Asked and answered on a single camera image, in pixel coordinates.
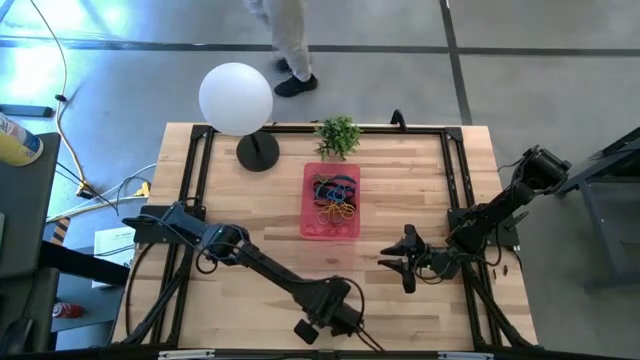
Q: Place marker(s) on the silver metal bracket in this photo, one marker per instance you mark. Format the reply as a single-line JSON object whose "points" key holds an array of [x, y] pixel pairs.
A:
{"points": [[466, 355], [186, 354]]}

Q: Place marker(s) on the pink translucent plastic bin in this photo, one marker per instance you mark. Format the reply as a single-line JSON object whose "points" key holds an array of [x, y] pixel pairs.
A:
{"points": [[307, 200]]}

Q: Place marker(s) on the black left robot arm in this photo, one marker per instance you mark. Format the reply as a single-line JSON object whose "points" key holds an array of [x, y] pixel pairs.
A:
{"points": [[275, 272]]}

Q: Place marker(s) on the red drink can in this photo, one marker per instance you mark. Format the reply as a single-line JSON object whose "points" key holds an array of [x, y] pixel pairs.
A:
{"points": [[66, 310]]}

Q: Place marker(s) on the person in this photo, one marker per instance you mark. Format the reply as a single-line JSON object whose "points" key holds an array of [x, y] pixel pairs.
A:
{"points": [[287, 40]]}

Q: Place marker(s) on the black power strip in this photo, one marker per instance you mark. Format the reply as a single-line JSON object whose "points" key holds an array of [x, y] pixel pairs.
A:
{"points": [[25, 110]]}

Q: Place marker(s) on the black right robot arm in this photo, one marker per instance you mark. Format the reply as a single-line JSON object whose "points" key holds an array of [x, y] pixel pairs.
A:
{"points": [[510, 200]]}

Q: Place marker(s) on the black aluminium table frame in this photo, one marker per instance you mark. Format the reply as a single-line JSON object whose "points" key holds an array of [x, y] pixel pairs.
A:
{"points": [[425, 129]]}

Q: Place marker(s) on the white paper sheet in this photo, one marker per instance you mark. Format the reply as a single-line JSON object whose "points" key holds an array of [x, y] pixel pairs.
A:
{"points": [[114, 245]]}

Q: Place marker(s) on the small green potted plant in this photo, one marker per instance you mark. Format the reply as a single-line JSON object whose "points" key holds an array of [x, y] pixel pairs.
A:
{"points": [[339, 136]]}

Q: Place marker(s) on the black clamp bracket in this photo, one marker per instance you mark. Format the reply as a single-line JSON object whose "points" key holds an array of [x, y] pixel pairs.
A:
{"points": [[397, 120]]}

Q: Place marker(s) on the red rubber band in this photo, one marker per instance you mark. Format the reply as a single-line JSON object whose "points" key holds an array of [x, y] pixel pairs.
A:
{"points": [[342, 231], [317, 231]]}

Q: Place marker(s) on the long black wide rubber band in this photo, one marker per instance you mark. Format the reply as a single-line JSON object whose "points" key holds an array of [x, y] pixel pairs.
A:
{"points": [[320, 190]]}

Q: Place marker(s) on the black side table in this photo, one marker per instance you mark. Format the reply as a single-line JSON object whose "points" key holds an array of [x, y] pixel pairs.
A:
{"points": [[25, 200]]}

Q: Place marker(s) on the green rubber band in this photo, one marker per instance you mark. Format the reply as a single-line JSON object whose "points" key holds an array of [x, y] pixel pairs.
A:
{"points": [[320, 177]]}

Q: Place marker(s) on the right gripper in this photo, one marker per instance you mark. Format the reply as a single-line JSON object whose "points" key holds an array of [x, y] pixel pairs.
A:
{"points": [[440, 264]]}

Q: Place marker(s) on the yellow wipes canister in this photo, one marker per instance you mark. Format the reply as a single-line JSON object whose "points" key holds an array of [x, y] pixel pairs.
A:
{"points": [[17, 145]]}

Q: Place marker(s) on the grey metal stand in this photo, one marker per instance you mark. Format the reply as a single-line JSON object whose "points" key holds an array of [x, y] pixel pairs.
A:
{"points": [[615, 240]]}

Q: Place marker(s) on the white globe table lamp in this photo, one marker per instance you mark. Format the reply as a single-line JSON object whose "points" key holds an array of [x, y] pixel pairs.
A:
{"points": [[235, 100]]}

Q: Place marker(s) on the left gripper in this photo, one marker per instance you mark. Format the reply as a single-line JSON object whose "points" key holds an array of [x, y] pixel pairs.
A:
{"points": [[332, 307]]}

